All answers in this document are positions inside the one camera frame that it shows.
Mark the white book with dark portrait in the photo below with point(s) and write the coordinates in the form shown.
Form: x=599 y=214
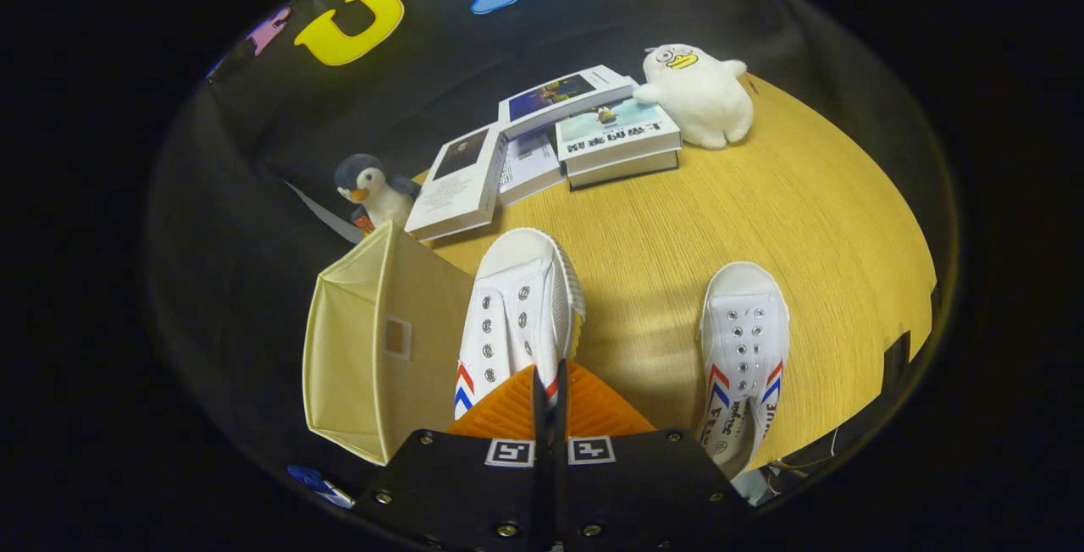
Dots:
x=453 y=192

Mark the thin white paper book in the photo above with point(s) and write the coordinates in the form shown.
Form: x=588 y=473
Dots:
x=529 y=167

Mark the penguin plush toy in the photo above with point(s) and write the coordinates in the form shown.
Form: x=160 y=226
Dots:
x=377 y=192

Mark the thick white book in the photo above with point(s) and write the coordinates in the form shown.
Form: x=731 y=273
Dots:
x=622 y=171

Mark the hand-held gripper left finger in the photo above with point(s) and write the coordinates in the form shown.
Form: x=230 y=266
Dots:
x=466 y=493

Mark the black table clamp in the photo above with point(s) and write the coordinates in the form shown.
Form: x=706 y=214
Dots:
x=936 y=302
x=895 y=357

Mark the beige fabric storage box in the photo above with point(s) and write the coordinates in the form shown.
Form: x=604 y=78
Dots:
x=356 y=349

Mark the computer monitor screen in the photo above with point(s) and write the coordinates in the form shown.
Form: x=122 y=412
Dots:
x=318 y=484

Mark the book with teal cover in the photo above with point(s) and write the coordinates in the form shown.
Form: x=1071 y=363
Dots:
x=618 y=133

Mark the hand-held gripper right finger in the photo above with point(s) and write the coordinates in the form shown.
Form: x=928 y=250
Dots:
x=635 y=493

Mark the white duck plush toy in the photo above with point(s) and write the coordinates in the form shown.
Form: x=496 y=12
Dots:
x=703 y=103

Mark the white book with blue picture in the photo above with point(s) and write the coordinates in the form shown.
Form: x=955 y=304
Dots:
x=559 y=99

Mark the white canvas shoe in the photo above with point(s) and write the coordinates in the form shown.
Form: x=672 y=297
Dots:
x=517 y=298
x=745 y=315

